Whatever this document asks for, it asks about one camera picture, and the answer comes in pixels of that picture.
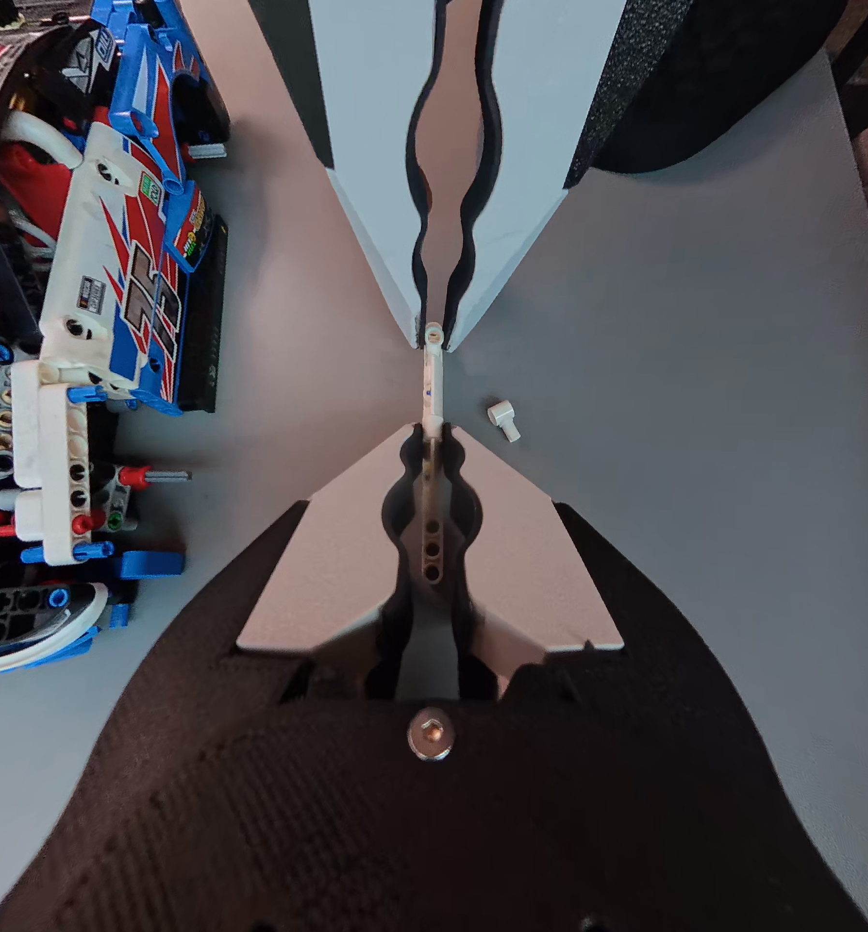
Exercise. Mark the black chair armrest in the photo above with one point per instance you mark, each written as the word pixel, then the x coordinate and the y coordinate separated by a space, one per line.
pixel 696 87

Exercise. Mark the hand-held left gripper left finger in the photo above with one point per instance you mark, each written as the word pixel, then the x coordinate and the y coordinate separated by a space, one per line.
pixel 325 575

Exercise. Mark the small white toy connector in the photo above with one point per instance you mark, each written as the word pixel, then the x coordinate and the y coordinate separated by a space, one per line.
pixel 502 413
pixel 434 335

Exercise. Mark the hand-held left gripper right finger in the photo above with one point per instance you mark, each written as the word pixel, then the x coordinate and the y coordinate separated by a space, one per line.
pixel 536 575

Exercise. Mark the toy brick race car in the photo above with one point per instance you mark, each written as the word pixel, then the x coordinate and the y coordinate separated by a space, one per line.
pixel 77 291

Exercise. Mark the white toy brick beam assembly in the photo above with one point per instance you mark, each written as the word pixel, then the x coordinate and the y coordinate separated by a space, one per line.
pixel 434 386

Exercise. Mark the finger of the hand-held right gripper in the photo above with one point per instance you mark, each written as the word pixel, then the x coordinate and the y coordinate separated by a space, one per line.
pixel 368 87
pixel 550 87

